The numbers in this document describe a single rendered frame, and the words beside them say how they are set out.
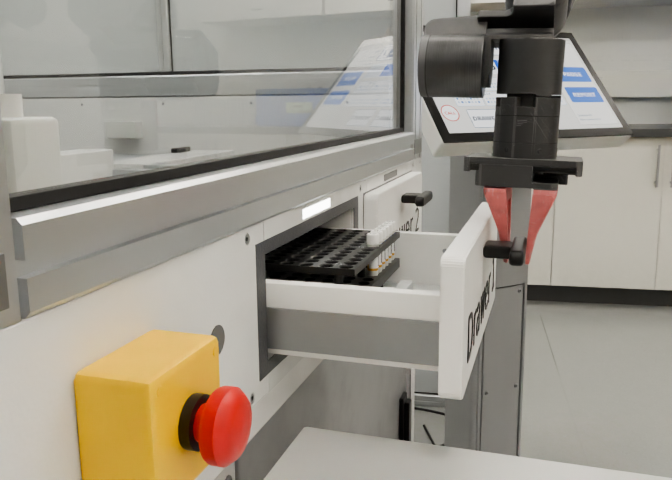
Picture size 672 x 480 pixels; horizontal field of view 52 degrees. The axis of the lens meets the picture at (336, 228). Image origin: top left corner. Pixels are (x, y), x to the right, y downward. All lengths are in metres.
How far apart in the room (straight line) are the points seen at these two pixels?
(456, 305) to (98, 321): 0.25
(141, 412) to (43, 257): 0.09
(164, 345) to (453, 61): 0.38
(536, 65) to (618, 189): 3.04
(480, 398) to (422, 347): 1.14
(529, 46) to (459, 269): 0.22
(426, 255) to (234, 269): 0.31
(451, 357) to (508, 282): 1.12
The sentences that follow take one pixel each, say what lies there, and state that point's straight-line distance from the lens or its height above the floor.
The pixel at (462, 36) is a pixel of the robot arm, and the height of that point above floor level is 1.10.
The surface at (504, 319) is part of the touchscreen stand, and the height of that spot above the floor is 0.54.
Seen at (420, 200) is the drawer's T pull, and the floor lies 0.91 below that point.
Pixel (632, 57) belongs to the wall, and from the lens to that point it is 4.34.
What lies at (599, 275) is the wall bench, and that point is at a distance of 3.73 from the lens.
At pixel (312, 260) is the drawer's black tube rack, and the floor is 0.90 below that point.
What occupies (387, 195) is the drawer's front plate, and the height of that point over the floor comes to 0.92.
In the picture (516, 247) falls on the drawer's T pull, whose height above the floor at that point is 0.91.
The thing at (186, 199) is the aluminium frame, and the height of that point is 0.98.
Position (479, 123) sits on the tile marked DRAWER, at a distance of 1.40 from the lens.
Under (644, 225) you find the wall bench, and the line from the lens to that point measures 3.71.
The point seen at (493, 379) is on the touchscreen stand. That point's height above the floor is 0.40.
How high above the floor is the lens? 1.04
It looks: 10 degrees down
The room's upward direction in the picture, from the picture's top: 1 degrees counter-clockwise
